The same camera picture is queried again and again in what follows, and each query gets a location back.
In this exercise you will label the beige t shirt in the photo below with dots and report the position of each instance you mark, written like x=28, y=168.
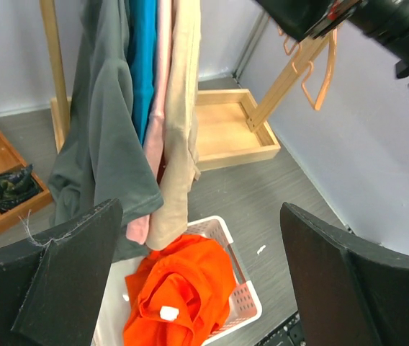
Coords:
x=181, y=125

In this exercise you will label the blue t shirt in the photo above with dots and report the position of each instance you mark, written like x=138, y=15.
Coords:
x=140, y=57

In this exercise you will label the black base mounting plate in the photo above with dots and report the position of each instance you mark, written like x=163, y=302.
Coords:
x=288, y=333

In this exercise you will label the grey t shirt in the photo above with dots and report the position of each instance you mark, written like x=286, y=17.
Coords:
x=102, y=157

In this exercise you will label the pink t shirt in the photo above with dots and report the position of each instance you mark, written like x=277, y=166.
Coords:
x=154, y=144

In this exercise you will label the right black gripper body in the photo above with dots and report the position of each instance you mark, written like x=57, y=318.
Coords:
x=308, y=18

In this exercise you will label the orange t shirt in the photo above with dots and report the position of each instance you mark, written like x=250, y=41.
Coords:
x=179, y=295

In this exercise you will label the white plastic basket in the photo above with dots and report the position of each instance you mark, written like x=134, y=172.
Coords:
x=245, y=306

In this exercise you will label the wooden clothes rack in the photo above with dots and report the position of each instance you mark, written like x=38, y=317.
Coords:
x=233, y=128

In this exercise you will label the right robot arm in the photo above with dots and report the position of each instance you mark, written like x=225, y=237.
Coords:
x=385, y=22

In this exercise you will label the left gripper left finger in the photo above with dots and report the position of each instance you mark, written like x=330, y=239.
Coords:
x=51, y=287

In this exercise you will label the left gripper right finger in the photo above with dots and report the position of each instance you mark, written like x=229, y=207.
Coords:
x=349, y=291

